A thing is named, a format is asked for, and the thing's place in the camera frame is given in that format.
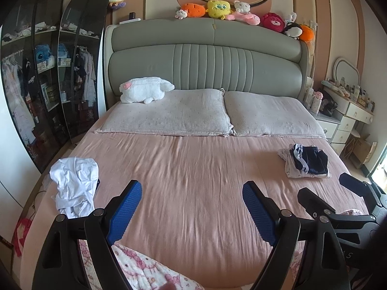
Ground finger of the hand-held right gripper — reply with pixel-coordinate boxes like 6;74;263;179
339;173;387;210
297;187;378;227

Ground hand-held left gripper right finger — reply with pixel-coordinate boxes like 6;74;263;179
242;181;353;290

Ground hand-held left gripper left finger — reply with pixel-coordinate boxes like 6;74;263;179
32;180;142;290

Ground white shirt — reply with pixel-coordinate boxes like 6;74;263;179
49;157;101;219

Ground beige printed garment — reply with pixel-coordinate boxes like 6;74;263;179
277;148;332;179

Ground navy shorts white stripes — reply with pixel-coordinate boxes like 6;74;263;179
289;144;329;176

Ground pink printed pajamas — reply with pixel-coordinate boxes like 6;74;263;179
77;239;206;290

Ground white nightstand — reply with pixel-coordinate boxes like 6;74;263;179
311;113;342;145

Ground white dressing table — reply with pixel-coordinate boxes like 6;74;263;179
320;80;375;158

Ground pink sheet bed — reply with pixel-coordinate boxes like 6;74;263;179
21;87;369;290

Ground black bag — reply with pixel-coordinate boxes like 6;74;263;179
320;98;337;117

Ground pink bottle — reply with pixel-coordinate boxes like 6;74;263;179
313;91;323;114

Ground row of cosmetic bottles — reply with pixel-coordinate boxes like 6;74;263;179
322;77;375;109

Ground beige checked pillow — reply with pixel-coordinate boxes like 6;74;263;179
224;91;327;139
94;88;234;137

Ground vanity mirror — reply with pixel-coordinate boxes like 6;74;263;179
333;57;360;86

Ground white rabbit plush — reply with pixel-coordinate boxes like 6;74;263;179
119;76;176;105

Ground glass door wardrobe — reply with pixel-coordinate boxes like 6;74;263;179
0;0;110;174

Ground round orange plush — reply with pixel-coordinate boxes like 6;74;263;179
299;24;315;42

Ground grey padded headboard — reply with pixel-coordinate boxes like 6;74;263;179
104;17;310;112

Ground black white penguin plush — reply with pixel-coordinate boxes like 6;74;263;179
283;22;303;38

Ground blue plush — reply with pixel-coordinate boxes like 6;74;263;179
34;45;55;67

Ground red plush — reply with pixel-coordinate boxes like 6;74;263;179
260;13;286;33

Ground white bear plush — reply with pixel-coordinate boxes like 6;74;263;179
233;0;251;14

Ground yellow sponge plush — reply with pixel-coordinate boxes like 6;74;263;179
206;0;234;19

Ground orange carrot plush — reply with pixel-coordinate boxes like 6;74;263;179
180;2;208;17

